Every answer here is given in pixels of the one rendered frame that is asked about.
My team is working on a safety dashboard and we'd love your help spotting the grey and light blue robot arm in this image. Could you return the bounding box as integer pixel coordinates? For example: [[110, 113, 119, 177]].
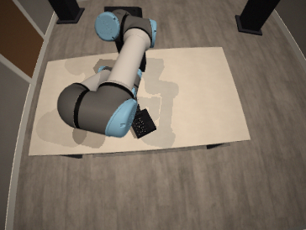
[[57, 9, 157, 138]]

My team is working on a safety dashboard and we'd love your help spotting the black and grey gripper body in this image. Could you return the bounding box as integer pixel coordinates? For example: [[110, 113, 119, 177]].
[[134, 106, 143, 120]]

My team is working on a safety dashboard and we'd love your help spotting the black lighting desk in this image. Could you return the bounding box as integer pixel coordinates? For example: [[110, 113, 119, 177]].
[[131, 108, 156, 139]]

